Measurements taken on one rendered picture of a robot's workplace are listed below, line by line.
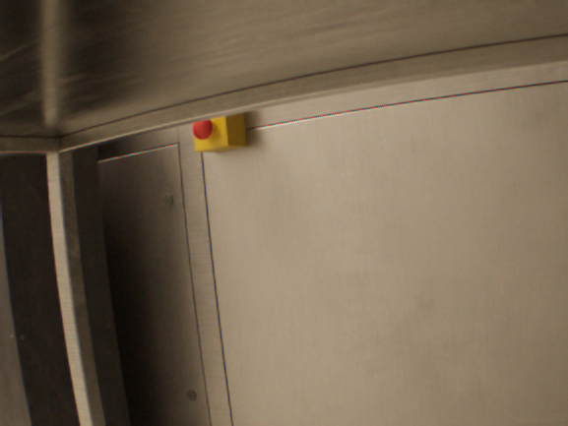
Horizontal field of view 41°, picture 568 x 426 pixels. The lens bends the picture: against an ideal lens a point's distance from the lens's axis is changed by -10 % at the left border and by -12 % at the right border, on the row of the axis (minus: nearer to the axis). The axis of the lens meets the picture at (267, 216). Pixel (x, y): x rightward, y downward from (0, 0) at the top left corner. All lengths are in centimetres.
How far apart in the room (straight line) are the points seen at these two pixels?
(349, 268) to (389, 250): 8
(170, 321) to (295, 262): 31
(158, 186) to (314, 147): 34
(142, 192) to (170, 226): 10
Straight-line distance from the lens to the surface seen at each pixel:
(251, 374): 150
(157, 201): 159
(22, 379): 151
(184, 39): 60
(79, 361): 102
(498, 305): 127
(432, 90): 130
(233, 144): 143
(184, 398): 161
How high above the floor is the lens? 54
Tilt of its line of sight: 1 degrees up
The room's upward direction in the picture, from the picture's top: 6 degrees counter-clockwise
